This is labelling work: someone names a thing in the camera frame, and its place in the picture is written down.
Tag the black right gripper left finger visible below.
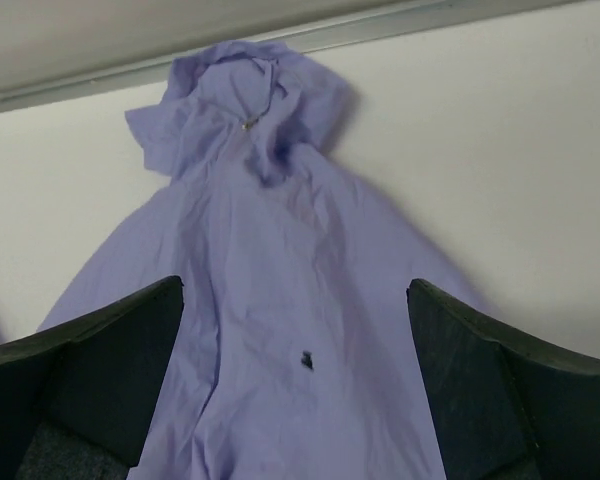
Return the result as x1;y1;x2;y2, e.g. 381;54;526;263
0;276;184;479

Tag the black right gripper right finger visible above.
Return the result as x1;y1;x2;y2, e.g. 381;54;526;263
407;279;600;479

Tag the lavender zip jacket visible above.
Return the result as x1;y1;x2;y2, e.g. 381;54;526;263
43;41;483;479

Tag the aluminium frame rail back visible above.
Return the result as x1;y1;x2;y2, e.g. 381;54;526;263
0;0;581;117

